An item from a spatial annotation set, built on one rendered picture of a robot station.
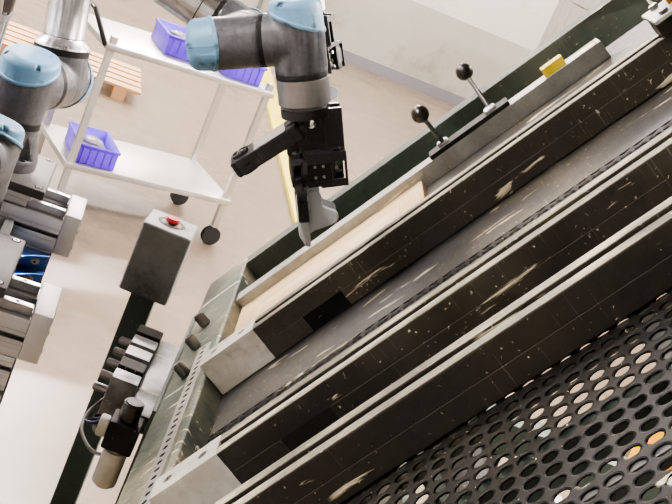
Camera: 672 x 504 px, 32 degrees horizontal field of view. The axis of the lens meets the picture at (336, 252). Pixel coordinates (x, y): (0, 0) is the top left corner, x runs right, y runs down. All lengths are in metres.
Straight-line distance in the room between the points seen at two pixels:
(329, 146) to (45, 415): 2.20
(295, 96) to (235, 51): 0.10
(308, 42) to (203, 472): 0.62
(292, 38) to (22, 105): 0.89
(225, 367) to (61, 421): 1.62
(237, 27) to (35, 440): 2.15
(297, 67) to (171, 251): 1.19
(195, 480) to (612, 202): 0.70
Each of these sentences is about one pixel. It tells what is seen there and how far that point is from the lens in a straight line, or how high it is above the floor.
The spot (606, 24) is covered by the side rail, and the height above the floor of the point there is 1.75.
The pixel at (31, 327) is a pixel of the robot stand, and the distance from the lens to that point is 1.96.
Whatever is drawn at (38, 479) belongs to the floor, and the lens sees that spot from 3.41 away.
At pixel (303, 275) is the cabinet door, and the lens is 2.45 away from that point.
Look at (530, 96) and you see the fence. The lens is 2.45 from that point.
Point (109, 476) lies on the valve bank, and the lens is 2.29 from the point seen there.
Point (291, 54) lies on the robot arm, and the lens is 1.61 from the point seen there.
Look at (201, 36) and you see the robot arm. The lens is 1.64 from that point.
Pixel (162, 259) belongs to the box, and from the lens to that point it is 2.75.
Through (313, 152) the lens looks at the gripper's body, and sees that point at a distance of 1.66.
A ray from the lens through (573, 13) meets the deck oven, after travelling 9.73.
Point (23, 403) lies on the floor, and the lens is 3.74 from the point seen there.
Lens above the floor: 1.81
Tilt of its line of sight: 17 degrees down
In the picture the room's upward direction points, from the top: 24 degrees clockwise
